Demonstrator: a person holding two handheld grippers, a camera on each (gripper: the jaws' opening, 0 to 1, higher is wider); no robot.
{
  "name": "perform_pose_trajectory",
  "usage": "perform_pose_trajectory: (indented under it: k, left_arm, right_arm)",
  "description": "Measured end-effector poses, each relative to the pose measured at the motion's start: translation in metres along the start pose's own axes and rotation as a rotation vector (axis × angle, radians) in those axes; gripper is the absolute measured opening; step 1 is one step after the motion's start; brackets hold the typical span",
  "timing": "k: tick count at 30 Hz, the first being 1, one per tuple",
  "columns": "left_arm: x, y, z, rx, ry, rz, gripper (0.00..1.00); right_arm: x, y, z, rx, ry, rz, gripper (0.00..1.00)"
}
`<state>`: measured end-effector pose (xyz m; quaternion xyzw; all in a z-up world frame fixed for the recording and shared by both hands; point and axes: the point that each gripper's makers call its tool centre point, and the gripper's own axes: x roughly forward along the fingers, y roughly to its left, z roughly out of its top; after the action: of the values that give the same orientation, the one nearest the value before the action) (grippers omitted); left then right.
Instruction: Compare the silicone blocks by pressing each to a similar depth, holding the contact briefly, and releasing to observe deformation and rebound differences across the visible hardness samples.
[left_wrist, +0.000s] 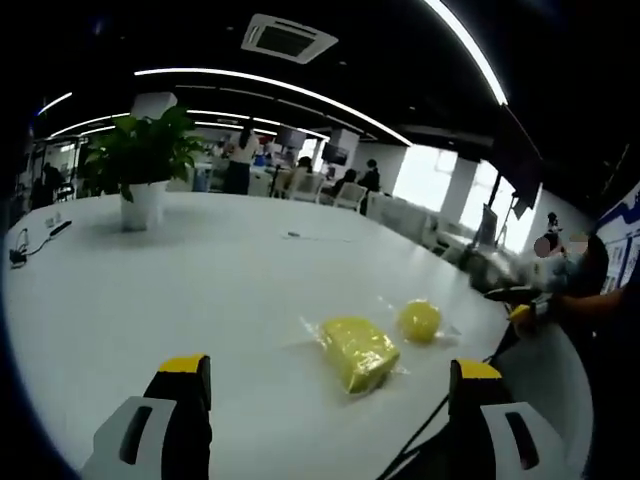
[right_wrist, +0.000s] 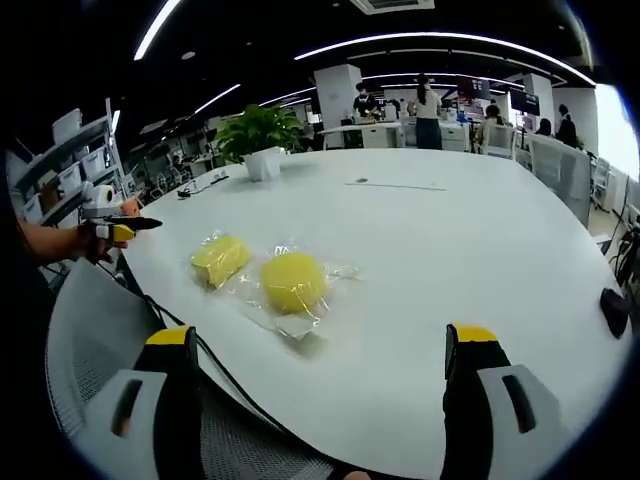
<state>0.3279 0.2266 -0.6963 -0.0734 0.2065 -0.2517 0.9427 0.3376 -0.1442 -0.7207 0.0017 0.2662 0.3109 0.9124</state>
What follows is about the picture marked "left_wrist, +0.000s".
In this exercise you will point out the long ceiling light strip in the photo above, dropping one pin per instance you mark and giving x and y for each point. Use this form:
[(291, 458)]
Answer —
[(280, 87)]

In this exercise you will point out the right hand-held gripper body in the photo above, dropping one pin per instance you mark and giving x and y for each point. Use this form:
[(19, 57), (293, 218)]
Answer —
[(552, 280)]

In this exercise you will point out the round yellow silicone block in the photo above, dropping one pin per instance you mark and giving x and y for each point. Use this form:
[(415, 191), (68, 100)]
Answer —
[(420, 321)]

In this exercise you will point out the green leafy plant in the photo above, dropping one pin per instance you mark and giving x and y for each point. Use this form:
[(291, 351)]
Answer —
[(142, 150)]

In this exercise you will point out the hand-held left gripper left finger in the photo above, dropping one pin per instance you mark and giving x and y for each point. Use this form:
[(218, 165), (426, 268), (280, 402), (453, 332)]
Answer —
[(150, 450)]

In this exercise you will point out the wall poster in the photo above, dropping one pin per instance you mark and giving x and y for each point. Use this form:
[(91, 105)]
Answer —
[(620, 240)]

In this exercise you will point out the dark monitor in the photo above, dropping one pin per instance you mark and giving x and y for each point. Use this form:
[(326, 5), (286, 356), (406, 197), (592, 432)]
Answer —
[(335, 154)]

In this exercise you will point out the white plant pot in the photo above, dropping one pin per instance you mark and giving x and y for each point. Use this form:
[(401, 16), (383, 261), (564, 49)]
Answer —
[(142, 207)]

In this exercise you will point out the person at table edge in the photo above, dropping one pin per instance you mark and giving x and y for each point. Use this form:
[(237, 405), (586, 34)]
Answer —
[(617, 380)]

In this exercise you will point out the white office chair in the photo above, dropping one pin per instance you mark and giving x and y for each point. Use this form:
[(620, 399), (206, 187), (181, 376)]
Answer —
[(309, 187), (350, 196)]

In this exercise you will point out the small white adapter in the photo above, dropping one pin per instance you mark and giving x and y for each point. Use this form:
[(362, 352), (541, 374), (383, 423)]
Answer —
[(52, 220)]

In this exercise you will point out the ceiling air conditioner vent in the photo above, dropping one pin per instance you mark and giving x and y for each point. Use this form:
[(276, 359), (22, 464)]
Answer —
[(289, 39)]

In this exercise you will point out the dark hanging screen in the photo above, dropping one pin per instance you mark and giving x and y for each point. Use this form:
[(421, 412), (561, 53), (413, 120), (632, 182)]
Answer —
[(520, 160)]

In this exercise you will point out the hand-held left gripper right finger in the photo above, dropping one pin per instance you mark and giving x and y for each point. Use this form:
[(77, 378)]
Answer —
[(495, 445)]

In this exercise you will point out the curved ceiling light strip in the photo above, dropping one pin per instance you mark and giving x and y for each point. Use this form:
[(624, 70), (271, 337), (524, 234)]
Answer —
[(475, 45)]

